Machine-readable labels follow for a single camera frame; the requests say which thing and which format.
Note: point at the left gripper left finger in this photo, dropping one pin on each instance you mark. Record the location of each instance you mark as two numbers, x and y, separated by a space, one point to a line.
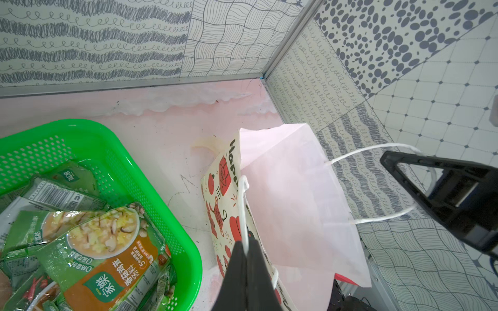
233 292

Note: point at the green plastic basket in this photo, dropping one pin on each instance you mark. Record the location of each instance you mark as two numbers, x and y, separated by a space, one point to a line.
119 181

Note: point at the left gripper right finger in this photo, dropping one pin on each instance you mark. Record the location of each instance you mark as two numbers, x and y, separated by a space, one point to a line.
260 295

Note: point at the green orange soup packet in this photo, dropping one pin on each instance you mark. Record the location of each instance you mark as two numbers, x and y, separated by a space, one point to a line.
109 262

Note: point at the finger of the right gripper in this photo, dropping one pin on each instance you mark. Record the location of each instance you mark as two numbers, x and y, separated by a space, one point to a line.
463 200

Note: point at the white red paper gift bag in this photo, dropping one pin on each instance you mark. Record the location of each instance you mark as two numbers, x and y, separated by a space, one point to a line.
278 187

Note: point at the barcode soup packet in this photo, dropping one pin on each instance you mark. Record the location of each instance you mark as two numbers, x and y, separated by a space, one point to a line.
45 195

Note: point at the black plastic tool case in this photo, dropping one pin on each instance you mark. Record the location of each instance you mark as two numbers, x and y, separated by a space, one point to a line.
339 302

